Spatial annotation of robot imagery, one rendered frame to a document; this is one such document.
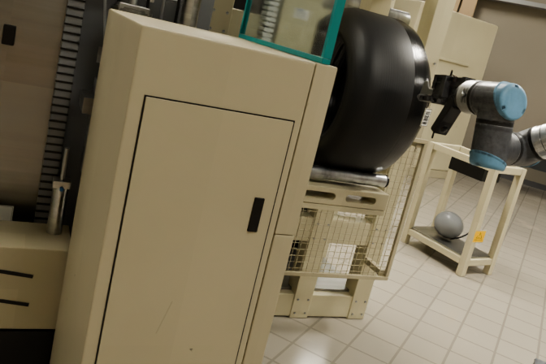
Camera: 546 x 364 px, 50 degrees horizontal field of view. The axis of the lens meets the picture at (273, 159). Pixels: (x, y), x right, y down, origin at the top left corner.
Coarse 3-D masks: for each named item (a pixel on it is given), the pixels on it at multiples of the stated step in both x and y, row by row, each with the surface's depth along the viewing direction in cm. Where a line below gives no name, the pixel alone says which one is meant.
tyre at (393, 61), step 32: (352, 32) 182; (384, 32) 182; (416, 32) 192; (352, 64) 179; (384, 64) 176; (416, 64) 182; (352, 96) 177; (384, 96) 176; (416, 96) 181; (352, 128) 179; (384, 128) 181; (416, 128) 185; (320, 160) 194; (352, 160) 189; (384, 160) 191
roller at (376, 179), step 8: (312, 168) 189; (320, 168) 190; (328, 168) 192; (336, 168) 193; (312, 176) 189; (320, 176) 190; (328, 176) 191; (336, 176) 192; (344, 176) 193; (352, 176) 195; (360, 176) 196; (368, 176) 197; (376, 176) 199; (384, 176) 200; (368, 184) 199; (376, 184) 199; (384, 184) 200
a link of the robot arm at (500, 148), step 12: (480, 120) 144; (492, 120) 142; (480, 132) 144; (492, 132) 142; (504, 132) 142; (480, 144) 144; (492, 144) 142; (504, 144) 142; (516, 144) 146; (480, 156) 144; (492, 156) 142; (504, 156) 143; (516, 156) 147; (492, 168) 143; (504, 168) 144
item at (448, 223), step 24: (432, 144) 426; (456, 168) 416; (480, 168) 399; (408, 216) 440; (456, 216) 423; (480, 216) 388; (504, 216) 406; (408, 240) 443; (432, 240) 422; (456, 240) 431; (480, 240) 396; (480, 264) 406
